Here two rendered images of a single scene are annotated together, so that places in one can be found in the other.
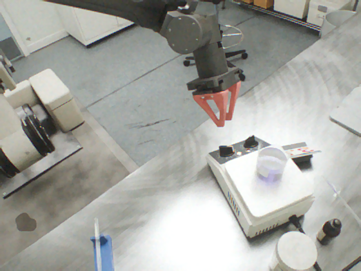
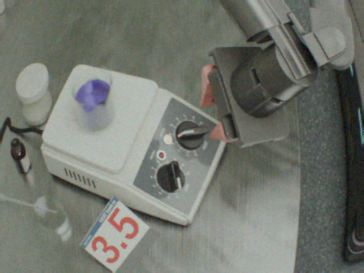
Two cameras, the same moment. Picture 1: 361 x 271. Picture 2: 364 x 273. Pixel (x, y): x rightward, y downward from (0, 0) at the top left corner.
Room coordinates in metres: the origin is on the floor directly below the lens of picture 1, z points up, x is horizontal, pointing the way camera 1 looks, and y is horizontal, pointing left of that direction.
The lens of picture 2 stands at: (0.65, -0.51, 1.71)
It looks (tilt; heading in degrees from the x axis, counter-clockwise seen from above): 60 degrees down; 128
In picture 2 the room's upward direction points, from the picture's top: 6 degrees counter-clockwise
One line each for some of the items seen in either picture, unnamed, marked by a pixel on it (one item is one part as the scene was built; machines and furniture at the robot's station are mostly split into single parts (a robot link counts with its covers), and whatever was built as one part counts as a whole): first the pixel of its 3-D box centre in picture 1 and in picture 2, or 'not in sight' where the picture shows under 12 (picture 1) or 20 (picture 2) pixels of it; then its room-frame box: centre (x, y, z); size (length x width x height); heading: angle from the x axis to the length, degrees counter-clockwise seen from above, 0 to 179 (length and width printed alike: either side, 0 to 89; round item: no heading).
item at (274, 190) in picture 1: (267, 178); (94, 114); (0.23, -0.14, 0.83); 0.12 x 0.12 x 0.01; 12
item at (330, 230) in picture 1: (331, 229); (18, 152); (0.13, -0.23, 0.78); 0.03 x 0.03 x 0.07
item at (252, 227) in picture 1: (257, 179); (116, 140); (0.26, -0.13, 0.79); 0.22 x 0.13 x 0.08; 12
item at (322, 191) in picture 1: (325, 188); (50, 216); (0.22, -0.27, 0.76); 0.06 x 0.06 x 0.02
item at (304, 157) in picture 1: (294, 150); (118, 240); (0.32, -0.24, 0.77); 0.09 x 0.06 x 0.04; 91
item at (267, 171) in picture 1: (271, 159); (94, 101); (0.24, -0.14, 0.87); 0.06 x 0.05 x 0.08; 159
